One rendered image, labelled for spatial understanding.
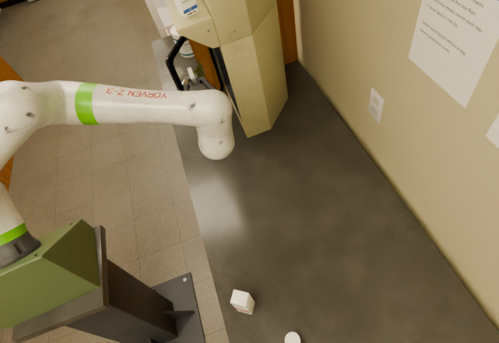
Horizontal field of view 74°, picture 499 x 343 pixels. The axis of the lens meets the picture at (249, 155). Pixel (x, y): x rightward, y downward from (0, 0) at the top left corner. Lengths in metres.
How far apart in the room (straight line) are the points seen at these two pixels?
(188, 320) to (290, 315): 1.15
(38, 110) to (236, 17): 0.60
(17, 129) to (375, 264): 1.04
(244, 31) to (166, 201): 1.69
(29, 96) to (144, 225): 1.78
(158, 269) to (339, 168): 1.46
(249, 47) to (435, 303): 0.96
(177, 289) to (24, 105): 1.62
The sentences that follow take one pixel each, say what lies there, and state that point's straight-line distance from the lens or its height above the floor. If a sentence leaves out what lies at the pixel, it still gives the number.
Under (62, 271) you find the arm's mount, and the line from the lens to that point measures 1.21.
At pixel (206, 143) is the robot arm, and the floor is 1.33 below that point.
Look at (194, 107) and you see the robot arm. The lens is 0.89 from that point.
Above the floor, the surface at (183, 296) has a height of 0.02.
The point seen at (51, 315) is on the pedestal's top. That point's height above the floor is 0.94.
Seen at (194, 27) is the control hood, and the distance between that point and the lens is 1.09.
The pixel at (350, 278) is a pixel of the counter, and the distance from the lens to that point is 1.15.
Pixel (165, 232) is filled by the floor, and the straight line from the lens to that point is 2.45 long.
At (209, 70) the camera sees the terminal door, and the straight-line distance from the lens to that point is 1.49.
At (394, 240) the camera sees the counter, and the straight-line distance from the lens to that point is 1.21.
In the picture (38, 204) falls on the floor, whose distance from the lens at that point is 3.19.
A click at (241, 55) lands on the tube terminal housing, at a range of 1.18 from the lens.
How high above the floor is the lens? 2.03
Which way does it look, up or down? 52 degrees down
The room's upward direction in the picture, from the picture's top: 17 degrees counter-clockwise
